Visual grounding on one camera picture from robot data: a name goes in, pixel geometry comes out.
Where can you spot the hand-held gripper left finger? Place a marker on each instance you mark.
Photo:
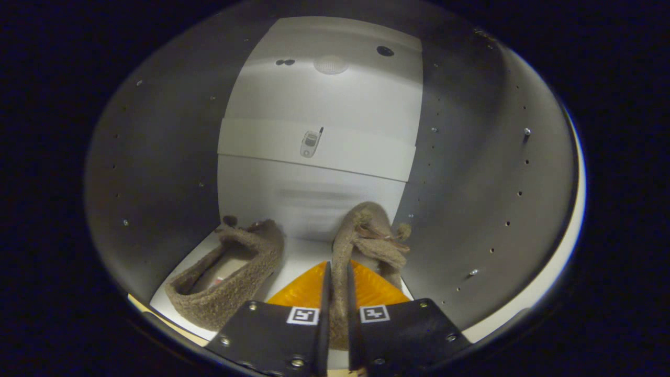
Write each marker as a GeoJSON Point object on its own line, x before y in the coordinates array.
{"type": "Point", "coordinates": [323, 324]}

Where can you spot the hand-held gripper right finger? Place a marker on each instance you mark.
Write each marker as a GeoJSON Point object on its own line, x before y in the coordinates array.
{"type": "Point", "coordinates": [355, 324]}

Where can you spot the brown fuzzy shoe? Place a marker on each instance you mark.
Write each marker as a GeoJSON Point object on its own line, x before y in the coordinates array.
{"type": "Point", "coordinates": [251, 251]}
{"type": "Point", "coordinates": [361, 230]}

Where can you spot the dark grey shoe cabinet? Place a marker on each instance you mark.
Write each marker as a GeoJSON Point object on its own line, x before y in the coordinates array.
{"type": "Point", "coordinates": [167, 157]}

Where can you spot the white cabinet shelf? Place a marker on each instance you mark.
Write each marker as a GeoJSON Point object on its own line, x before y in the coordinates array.
{"type": "Point", "coordinates": [301, 262]}

